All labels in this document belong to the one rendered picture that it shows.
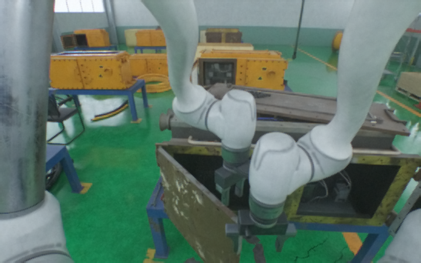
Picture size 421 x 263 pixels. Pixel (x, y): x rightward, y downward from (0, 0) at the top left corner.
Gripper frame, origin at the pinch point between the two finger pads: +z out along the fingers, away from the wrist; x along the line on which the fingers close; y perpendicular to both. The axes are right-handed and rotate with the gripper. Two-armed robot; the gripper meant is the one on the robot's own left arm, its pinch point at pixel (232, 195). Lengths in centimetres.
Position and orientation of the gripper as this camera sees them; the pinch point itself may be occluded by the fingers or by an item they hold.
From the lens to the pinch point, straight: 79.8
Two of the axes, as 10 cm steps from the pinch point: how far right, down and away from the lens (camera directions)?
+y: -6.3, -3.8, 6.8
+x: -7.8, 3.1, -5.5
